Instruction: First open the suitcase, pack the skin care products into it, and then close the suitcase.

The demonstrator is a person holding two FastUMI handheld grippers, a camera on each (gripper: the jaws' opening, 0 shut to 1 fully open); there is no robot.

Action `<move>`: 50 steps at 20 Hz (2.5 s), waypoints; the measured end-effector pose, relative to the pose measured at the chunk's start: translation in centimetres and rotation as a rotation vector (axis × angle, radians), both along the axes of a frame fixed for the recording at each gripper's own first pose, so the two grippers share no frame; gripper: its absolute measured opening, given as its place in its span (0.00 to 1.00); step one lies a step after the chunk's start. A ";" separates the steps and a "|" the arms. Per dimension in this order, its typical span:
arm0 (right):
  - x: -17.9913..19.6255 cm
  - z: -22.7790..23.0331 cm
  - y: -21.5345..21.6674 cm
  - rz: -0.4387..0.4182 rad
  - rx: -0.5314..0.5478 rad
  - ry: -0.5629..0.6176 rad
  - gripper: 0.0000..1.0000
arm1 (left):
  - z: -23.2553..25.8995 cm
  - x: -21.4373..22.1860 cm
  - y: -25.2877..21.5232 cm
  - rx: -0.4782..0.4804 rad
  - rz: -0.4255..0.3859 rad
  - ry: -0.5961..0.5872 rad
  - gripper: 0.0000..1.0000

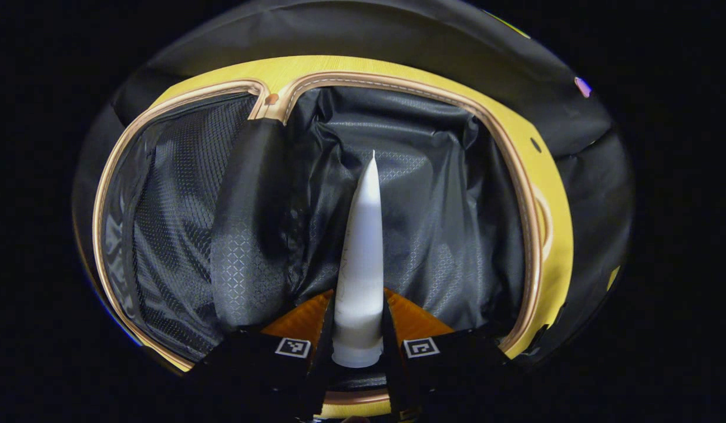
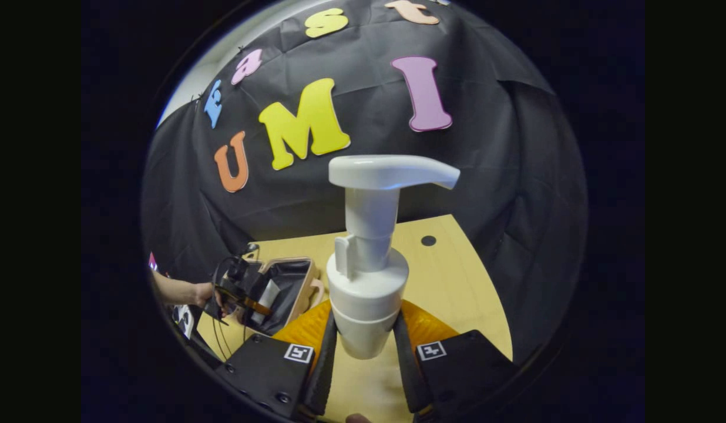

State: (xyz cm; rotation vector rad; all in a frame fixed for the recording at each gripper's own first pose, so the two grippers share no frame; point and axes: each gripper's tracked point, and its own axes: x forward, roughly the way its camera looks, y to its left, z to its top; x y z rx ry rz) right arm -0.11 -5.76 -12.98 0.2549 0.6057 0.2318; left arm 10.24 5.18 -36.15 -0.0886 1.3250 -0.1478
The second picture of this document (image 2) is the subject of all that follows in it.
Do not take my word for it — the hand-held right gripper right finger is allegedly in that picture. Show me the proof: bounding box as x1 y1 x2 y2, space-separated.
391 300 520 421

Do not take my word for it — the white pump bottle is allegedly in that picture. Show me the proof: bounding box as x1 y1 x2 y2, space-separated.
326 154 462 361

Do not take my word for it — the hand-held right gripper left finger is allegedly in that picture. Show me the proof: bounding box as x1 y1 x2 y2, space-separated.
215 300 339 420

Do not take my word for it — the pale pink suitcase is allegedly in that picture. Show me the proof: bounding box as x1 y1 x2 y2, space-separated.
236 256 328 337

